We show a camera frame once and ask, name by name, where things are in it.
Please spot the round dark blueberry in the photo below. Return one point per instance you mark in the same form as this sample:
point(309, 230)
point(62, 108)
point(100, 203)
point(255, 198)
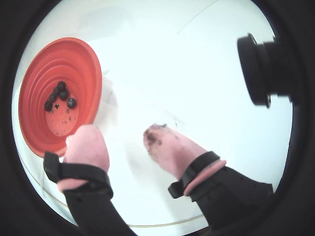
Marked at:
point(71, 102)

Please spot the red collapsible cup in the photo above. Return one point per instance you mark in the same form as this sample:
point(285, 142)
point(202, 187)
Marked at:
point(73, 61)

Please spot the pink stained gripper finger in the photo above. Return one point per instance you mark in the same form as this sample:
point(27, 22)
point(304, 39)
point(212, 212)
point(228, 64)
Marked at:
point(172, 152)

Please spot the pink covered gripper finger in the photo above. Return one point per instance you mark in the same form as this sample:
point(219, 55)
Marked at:
point(86, 152)

